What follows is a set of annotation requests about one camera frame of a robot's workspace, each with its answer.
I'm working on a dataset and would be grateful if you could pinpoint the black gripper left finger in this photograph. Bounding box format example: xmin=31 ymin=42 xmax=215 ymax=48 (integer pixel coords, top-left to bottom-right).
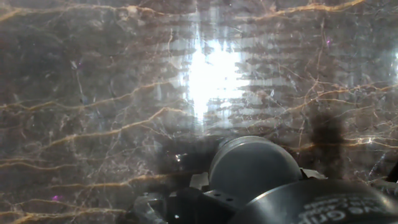
xmin=161 ymin=172 xmax=249 ymax=224

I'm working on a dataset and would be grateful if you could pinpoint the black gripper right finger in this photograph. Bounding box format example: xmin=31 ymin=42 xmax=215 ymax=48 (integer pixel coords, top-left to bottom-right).
xmin=299 ymin=167 xmax=328 ymax=180

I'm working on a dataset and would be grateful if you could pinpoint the dark marble pattern mat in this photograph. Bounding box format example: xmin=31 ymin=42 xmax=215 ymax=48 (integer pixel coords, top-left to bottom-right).
xmin=0 ymin=0 xmax=398 ymax=224

